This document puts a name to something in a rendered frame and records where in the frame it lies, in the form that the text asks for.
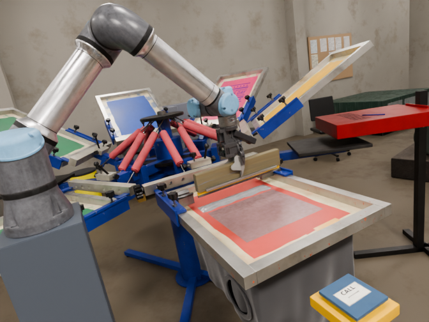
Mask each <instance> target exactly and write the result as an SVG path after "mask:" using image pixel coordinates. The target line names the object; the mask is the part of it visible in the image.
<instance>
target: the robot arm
mask: <svg viewBox="0 0 429 322"><path fill-rule="evenodd" d="M75 46H76V49H75V51H74V52H73V54H72V55H71V56H70V58H69V59H68V60H67V62H66V63H65V65H64V66H63V67H62V69H61V70H60V71H59V73H58V74H57V75H56V77H55V78H54V80H53V81H52V82H51V84H50V85H49V87H48V88H47V89H46V90H45V92H44V94H42V96H41V97H40V99H39V100H38V101H37V103H36V104H35V106H34V107H33V108H32V109H31V111H30V113H29V114H28V115H27V116H26V117H24V118H19V119H16V120H15V122H14V123H13V125H12V126H11V127H10V128H9V130H5V131H2V132H0V195H1V197H2V200H3V203H4V209H3V229H4V232H5V235H6V237H8V238H25V237H28V236H33V235H36V234H40V233H43V232H45V231H48V230H51V229H53V228H55V227H57V226H60V225H61V224H63V223H65V222H66V221H68V220H69V219H71V218H72V217H73V215H74V213H75V212H74V209H73V206H72V204H71V202H70V201H69V200H68V199H67V197H66V196H65V195H64V194H63V192H62V191H61V189H60V188H59V187H58V185H57V181H56V177H55V175H54V172H53V169H52V165H51V163H50V159H49V155H50V154H51V152H52V150H53V149H54V148H55V147H56V145H57V143H58V139H57V133H58V131H60V129H61V127H62V126H63V125H64V123H65V122H66V120H67V119H68V118H69V116H70V114H71V113H72V112H73V110H74V109H75V108H76V106H77V105H78V103H79V102H80V100H81V99H82V97H83V96H84V95H85V93H86V92H87V90H88V89H89V87H90V86H91V85H92V83H93V82H94V80H95V79H96V78H97V76H98V74H99V73H100V72H101V70H102V69H103V68H110V67H111V66H112V64H113V63H114V61H115V60H116V59H117V57H118V55H119V54H120V53H121V51H122V50H125V51H127V52H128V53H129V54H131V55H132V56H133V57H141V58H142V59H143V60H145V61H146V62H147V63H149V64H150V65H151V66H153V67H154V68H155V69H157V70H158V71H159V72H161V73H162V74H164V76H166V77H167V78H169V79H170V80H171V81H172V82H174V83H175V84H177V85H178V86H179V87H180V88H182V89H183V90H185V91H186V92H187V93H188V94H190V95H191V96H192V97H193V98H191V99H189V100H188V102H187V109H188V113H189V115H190V116H191V117H192V118H201V117H205V116H217V117H218V124H219V127H220V128H219V129H216V136H217V141H218V143H216V147H217V152H218V150H219V152H218V155H219V156H221V157H225V158H228V161H227V162H226V163H224V164H228V163H230V162H233V161H234V163H233V164H232V165H231V169H232V170H233V171H240V175H241V177H242V176H243V172H244V169H245V153H244V151H243V146H242V144H241V141H244V142H246V143H247V144H255V143H256V140H257V139H256V138H254V137H252V136H251V135H247V134H244V133H242V132H240V131H237V130H236V129H237V128H238V127H237V116H236V112H237V111H238V109H239V100H238V98H237V96H236V95H235V94H234V93H233V90H232V87H230V86H226V87H222V88H219V87H218V86H217V85H216V84H214V83H213V82H212V81H210V80H209V79H208V78H207V77H206V76H205V75H203V74H202V73H201V72H200V71H198V70H197V69H196V68H195V67H194V66H193V65H191V64H190V63H189V62H187V60H186V59H185V58H183V57H182V56H181V55H179V54H178V53H177V52H176V51H175V50H174V49H172V48H171V47H170V46H169V45H167V44H166V43H165V42H164V41H163V40H162V39H160V38H159V37H158V36H156V35H155V33H154V28H153V27H152V26H151V25H149V24H148V23H147V22H146V21H145V20H144V19H142V18H141V17H139V16H138V15H137V14H136V13H134V12H133V11H131V10H130V9H128V8H126V7H124V6H122V5H120V4H116V3H107V4H103V5H101V6H99V7H98V8H97V9H96V10H95V11H94V13H93V15H92V17H91V18H90V20H89V21H88V22H87V24H86V25H85V27H84V28H83V30H82V31H81V32H80V34H79V35H78V37H77V38H76V39H75ZM240 140H241V141H240ZM237 155H238V156H237Z"/></svg>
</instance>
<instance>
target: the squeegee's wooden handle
mask: <svg viewBox="0 0 429 322"><path fill-rule="evenodd" d="M233 163H234V161H233V162H230V163H228V164H223V165H220V166H218V167H214V168H211V169H208V170H205V171H202V172H198V173H195V174H193V180H194V184H195V189H196V191H197V192H198V193H201V192H205V191H206V189H205V188H209V187H212V186H215V185H218V184H221V183H223V182H226V181H229V180H233V179H235V178H238V177H240V176H241V175H240V171H233V170H232V169H231V165H232V164H233ZM272 165H277V166H278V165H280V154H279V150H278V149H276V148H274V149H271V150H268V151H265V152H262V153H258V154H256V155H252V156H249V157H246V158H245V169H244V172H243V176H244V175H246V174H250V173H253V172H255V171H258V170H261V169H264V168H267V167H270V166H272Z"/></svg>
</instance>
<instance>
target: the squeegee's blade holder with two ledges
mask: <svg viewBox="0 0 429 322"><path fill-rule="evenodd" d="M274 168H277V165H272V166H270V167H267V168H264V169H261V170H258V171H255V172H252V173H250V174H246V175H244V176H242V177H238V178H235V179H233V180H229V181H226V182H223V183H221V184H218V185H215V186H212V187H209V188H205V190H206V192H209V191H211V190H214V189H217V188H220V187H223V186H226V185H229V184H231V183H234V182H237V181H240V180H243V179H245V178H249V177H251V176H255V175H256V174H260V173H263V172H266V171H268V170H271V169H274Z"/></svg>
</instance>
